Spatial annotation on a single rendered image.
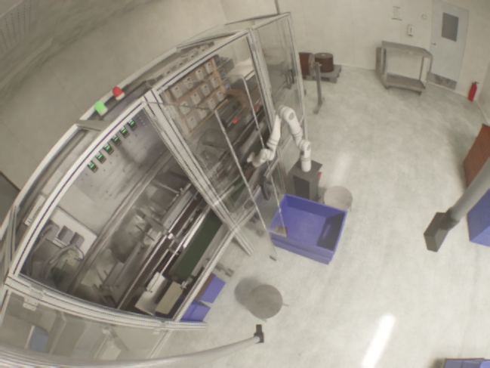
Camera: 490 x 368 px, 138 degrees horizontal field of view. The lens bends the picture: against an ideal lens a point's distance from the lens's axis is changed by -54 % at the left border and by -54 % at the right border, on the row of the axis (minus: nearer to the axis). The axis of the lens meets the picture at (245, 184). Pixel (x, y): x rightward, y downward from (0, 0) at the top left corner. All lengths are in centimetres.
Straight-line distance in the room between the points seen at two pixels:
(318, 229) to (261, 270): 69
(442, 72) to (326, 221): 488
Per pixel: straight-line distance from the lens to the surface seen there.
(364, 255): 215
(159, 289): 159
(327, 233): 192
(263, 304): 176
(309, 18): 562
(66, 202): 142
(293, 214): 200
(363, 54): 559
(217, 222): 162
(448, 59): 580
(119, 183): 149
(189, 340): 228
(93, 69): 425
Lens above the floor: 198
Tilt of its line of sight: 49 degrees down
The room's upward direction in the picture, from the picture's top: 24 degrees counter-clockwise
